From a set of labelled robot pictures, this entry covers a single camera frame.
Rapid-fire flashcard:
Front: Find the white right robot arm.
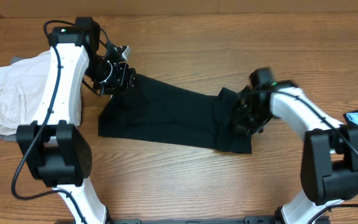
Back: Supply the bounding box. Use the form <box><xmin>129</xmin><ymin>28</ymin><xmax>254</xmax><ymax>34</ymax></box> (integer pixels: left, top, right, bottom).
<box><xmin>232</xmin><ymin>81</ymin><xmax>358</xmax><ymax>223</ymax></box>

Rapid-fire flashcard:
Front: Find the grey folded garment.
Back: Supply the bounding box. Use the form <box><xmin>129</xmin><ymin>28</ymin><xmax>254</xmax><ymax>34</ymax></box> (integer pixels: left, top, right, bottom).
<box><xmin>0</xmin><ymin>56</ymin><xmax>24</xmax><ymax>142</ymax></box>

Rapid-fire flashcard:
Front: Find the white folded garment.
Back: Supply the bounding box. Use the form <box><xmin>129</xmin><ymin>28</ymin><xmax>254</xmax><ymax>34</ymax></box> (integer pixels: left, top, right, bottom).
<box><xmin>0</xmin><ymin>51</ymin><xmax>50</xmax><ymax>136</ymax></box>

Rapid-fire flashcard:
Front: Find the black t-shirt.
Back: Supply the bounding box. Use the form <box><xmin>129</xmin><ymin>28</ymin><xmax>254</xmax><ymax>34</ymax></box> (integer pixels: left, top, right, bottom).
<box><xmin>98</xmin><ymin>75</ymin><xmax>252</xmax><ymax>154</ymax></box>

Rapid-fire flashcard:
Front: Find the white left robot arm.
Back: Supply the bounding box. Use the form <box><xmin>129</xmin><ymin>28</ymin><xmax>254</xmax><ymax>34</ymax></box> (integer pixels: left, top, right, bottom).
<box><xmin>16</xmin><ymin>17</ymin><xmax>136</xmax><ymax>223</ymax></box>

